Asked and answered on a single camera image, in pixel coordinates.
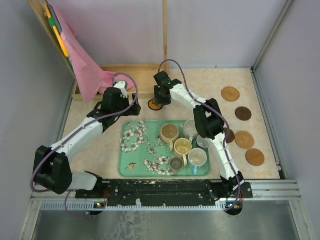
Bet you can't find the yellow green hanger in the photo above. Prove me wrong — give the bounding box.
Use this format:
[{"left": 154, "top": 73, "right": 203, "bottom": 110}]
[{"left": 42, "top": 0, "right": 70, "bottom": 58}]

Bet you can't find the light blue mug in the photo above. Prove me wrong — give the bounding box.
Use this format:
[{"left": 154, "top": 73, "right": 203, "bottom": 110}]
[{"left": 187, "top": 148, "right": 208, "bottom": 176}]

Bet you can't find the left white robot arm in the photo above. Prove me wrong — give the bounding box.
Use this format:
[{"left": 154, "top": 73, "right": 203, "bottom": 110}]
[{"left": 30, "top": 81, "right": 141, "bottom": 199}]

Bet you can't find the small blue-grey cup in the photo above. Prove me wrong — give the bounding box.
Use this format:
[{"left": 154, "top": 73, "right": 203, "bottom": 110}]
[{"left": 196, "top": 135, "right": 210, "bottom": 149}]

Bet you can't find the woven rattan coaster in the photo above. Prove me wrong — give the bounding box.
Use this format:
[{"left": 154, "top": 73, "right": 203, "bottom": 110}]
[{"left": 221, "top": 86, "right": 240, "bottom": 102}]

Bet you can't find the pink cloth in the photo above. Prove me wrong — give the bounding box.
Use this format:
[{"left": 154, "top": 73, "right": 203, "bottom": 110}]
[{"left": 48, "top": 2, "right": 131, "bottom": 104}]

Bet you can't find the white grey mug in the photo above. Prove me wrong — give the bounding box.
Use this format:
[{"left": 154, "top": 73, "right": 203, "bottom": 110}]
[{"left": 182, "top": 119, "right": 199, "bottom": 143}]

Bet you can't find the light woven coaster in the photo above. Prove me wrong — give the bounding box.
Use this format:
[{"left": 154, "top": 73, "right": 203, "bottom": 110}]
[{"left": 235, "top": 131, "right": 255, "bottom": 150}]

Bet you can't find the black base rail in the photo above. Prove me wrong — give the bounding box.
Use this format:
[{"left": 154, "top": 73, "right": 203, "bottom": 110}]
[{"left": 75, "top": 177, "right": 238, "bottom": 207}]

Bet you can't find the green floral tray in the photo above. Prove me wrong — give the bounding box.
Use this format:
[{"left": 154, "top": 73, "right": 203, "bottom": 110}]
[{"left": 117, "top": 119, "right": 212, "bottom": 178}]

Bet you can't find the wooden rack stand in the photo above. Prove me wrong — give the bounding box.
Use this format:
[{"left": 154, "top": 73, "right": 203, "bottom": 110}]
[{"left": 28, "top": 0, "right": 168, "bottom": 99}]

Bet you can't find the yellow mug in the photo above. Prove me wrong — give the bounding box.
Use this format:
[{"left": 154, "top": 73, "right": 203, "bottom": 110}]
[{"left": 174, "top": 138, "right": 193, "bottom": 167}]

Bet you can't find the light brown wooden coaster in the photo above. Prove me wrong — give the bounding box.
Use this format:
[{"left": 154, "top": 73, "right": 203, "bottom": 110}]
[{"left": 245, "top": 148, "right": 265, "bottom": 167}]

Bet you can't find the small grey cup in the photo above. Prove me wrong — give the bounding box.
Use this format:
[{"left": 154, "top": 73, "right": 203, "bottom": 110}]
[{"left": 169, "top": 157, "right": 185, "bottom": 175}]

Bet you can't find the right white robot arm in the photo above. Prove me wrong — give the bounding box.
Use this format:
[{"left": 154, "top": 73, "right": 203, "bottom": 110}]
[{"left": 154, "top": 71, "right": 244, "bottom": 198}]

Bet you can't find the beige mug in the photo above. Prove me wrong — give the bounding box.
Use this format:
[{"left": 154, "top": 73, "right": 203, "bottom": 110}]
[{"left": 159, "top": 124, "right": 180, "bottom": 152}]

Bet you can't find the dark reddish wooden coaster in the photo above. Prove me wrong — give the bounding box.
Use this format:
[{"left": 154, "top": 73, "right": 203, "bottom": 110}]
[{"left": 235, "top": 106, "right": 252, "bottom": 121}]

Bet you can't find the dark brown wooden coaster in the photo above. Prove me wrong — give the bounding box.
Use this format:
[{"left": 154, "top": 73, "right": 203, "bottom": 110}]
[{"left": 223, "top": 127, "right": 235, "bottom": 144}]

